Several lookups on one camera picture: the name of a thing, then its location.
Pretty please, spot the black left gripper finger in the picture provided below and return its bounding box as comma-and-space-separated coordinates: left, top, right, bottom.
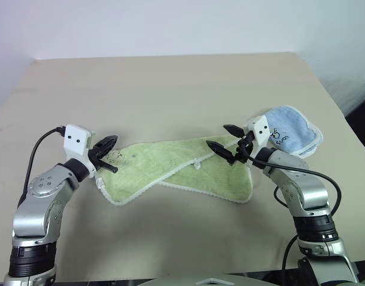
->
98, 160, 119, 174
94, 135, 119, 154

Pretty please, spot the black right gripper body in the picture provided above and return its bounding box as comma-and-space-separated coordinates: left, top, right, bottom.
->
229, 130, 258, 166

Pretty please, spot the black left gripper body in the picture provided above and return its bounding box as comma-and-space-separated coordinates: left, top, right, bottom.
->
86, 140, 105, 168

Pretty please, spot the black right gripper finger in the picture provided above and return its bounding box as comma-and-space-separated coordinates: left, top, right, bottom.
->
223, 124, 246, 138
206, 140, 236, 163

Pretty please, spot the green towel with white trim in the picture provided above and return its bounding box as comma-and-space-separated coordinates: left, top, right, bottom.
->
94, 133, 253, 207

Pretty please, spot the blue cloth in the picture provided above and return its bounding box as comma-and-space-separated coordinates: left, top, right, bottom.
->
264, 104, 324, 159

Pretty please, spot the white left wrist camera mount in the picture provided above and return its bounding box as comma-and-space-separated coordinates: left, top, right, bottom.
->
63, 124, 97, 180

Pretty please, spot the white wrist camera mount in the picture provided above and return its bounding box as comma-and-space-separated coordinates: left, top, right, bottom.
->
244, 115, 272, 159
63, 124, 97, 180

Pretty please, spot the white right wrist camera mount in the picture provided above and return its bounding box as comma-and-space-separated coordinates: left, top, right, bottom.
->
244, 115, 272, 159

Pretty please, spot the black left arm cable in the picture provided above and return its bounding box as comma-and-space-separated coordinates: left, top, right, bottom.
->
22, 126, 67, 209

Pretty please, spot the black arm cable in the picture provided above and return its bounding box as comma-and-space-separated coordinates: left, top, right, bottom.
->
240, 139, 342, 271
22, 126, 67, 209

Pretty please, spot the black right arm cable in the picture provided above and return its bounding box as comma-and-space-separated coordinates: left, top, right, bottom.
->
240, 139, 342, 271

